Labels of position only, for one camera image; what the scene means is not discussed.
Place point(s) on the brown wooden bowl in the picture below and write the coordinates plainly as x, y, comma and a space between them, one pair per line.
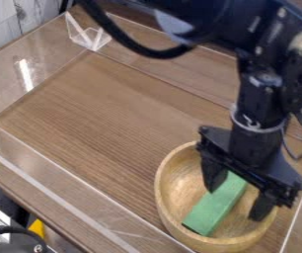
177, 188

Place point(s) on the green rectangular block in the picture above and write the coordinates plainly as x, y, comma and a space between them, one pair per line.
213, 206

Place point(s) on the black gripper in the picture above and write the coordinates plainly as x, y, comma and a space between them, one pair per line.
248, 151

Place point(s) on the clear acrylic corner bracket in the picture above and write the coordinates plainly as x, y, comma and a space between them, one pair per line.
89, 38

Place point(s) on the clear acrylic enclosure wall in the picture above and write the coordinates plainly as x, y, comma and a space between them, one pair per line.
81, 213

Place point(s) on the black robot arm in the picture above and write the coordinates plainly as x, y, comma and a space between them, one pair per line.
261, 31

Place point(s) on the black device with knob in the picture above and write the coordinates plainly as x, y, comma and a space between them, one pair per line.
33, 247

